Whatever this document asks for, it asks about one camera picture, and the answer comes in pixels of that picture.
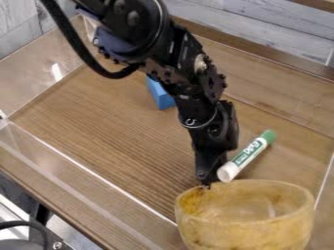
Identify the green Expo marker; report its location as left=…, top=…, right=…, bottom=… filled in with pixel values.
left=217, top=130, right=277, bottom=183

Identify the black cable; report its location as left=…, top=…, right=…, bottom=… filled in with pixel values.
left=39, top=0, right=145, bottom=80

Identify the clear acrylic corner bracket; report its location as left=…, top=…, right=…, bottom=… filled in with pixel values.
left=83, top=16, right=97, bottom=41

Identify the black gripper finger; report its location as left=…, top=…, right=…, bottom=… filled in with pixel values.
left=195, top=147, right=229, bottom=187

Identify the blue foam block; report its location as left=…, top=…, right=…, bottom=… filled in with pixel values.
left=146, top=77, right=175, bottom=110

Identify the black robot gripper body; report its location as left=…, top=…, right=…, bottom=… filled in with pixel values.
left=177, top=99, right=240, bottom=155

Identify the brown wooden bowl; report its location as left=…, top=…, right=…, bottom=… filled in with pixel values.
left=175, top=180, right=314, bottom=250

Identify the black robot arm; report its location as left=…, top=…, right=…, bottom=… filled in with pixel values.
left=74, top=0, right=240, bottom=186

